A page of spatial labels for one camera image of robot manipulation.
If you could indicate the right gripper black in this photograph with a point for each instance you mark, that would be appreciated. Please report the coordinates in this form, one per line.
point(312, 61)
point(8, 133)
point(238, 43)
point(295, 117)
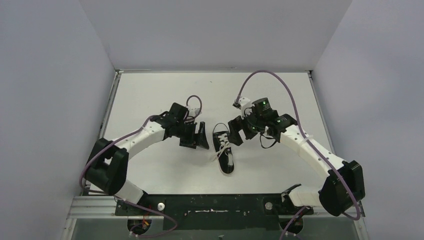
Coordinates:
point(237, 124)

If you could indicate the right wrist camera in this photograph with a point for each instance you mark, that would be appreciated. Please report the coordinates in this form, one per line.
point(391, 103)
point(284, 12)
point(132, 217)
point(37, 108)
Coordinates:
point(242, 103)

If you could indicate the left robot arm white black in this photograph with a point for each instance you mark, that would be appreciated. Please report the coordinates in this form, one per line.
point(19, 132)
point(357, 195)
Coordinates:
point(107, 165)

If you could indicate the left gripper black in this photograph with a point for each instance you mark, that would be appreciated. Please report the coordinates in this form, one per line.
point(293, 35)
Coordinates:
point(191, 134)

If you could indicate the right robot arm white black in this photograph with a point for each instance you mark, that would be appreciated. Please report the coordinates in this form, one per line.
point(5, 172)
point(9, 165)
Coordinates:
point(343, 182)

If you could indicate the white shoelace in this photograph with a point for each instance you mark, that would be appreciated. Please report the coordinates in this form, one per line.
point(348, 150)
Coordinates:
point(223, 151)

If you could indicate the black white canvas sneaker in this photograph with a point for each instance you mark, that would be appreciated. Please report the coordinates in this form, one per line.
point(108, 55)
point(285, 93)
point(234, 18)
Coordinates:
point(223, 127)

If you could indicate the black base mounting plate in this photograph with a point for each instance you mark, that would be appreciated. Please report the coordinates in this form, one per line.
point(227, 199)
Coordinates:
point(215, 211)

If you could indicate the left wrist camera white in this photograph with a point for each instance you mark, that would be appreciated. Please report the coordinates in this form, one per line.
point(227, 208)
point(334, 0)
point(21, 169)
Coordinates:
point(194, 112)

